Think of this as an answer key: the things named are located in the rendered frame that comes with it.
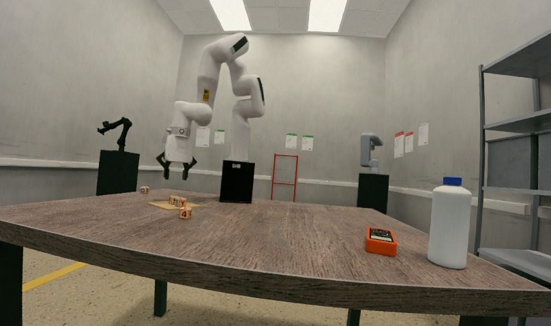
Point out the white bottle with blue cap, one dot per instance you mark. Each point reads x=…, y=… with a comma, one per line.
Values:
x=450, y=221

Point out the tan square mat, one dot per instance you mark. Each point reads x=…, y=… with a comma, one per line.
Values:
x=165, y=205

